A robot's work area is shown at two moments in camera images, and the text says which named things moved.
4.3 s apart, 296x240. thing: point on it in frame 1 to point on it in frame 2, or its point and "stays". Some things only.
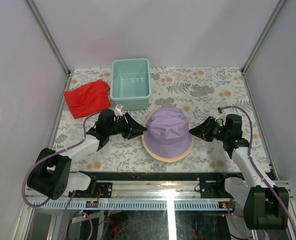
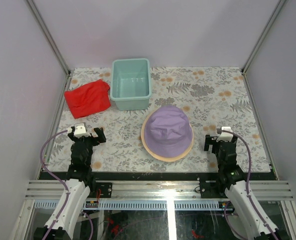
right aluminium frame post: x=262 y=36 stays
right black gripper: x=202 y=129 to x=210 y=140
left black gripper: x=137 y=129 to x=97 y=140
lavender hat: x=167 y=134 stays
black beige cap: x=164 y=159 stays
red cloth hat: x=88 y=99 stays
